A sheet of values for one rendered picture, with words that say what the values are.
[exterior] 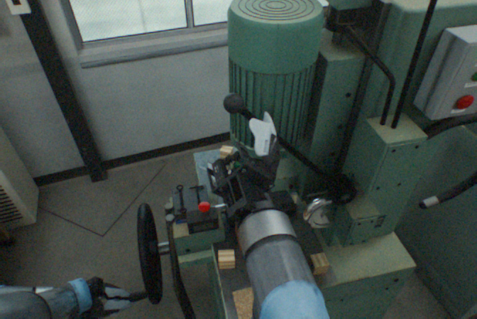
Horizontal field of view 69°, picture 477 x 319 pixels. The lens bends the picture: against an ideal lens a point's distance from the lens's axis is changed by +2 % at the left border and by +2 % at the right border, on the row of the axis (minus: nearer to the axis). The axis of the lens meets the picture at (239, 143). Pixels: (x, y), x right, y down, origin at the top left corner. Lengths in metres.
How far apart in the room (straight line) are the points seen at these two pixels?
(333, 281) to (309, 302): 0.66
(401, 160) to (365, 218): 0.18
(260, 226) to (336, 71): 0.37
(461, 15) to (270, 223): 0.49
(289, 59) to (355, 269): 0.69
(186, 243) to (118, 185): 1.53
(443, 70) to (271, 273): 0.48
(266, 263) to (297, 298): 0.05
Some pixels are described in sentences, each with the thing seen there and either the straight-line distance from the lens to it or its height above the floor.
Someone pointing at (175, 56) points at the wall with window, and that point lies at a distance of 2.11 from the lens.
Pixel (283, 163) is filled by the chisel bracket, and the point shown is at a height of 1.07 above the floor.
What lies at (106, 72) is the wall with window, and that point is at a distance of 2.10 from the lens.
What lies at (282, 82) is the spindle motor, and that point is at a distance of 0.64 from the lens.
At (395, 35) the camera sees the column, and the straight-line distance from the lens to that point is 0.67.
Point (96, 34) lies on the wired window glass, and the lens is 2.09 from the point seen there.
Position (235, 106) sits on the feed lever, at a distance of 0.55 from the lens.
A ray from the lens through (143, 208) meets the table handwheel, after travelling 1.03.
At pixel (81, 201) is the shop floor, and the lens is 2.43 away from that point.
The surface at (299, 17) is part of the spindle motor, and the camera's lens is 0.62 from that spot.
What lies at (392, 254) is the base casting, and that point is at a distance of 1.17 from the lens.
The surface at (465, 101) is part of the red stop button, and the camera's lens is 0.76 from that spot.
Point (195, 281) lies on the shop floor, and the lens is 1.94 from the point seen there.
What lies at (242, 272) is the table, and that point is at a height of 0.90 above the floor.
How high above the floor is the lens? 1.73
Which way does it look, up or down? 42 degrees down
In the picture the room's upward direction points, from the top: straight up
